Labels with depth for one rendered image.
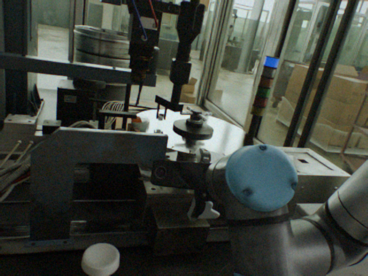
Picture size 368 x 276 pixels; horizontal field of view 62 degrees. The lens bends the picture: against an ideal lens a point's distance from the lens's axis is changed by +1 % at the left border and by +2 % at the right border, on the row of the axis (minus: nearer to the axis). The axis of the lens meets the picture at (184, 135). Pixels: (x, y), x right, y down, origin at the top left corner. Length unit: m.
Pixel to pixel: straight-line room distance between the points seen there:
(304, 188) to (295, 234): 0.49
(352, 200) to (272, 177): 0.12
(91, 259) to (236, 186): 0.38
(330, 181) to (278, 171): 0.58
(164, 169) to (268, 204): 0.24
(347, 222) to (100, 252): 0.44
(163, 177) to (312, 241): 0.25
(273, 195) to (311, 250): 0.09
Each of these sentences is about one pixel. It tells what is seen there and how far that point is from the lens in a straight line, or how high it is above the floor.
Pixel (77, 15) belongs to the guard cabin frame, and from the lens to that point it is 1.77.
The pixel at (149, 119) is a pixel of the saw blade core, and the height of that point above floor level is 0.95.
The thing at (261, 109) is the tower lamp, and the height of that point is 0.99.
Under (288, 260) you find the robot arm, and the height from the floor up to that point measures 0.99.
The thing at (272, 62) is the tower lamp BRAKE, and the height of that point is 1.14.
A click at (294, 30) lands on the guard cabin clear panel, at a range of 1.30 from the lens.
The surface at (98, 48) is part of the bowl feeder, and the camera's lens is 1.36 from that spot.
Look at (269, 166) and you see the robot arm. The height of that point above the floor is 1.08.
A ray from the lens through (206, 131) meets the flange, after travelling 0.79.
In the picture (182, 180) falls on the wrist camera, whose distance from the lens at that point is 0.52.
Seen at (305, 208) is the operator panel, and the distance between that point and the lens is 0.70.
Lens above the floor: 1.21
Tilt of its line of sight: 20 degrees down
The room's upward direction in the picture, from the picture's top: 11 degrees clockwise
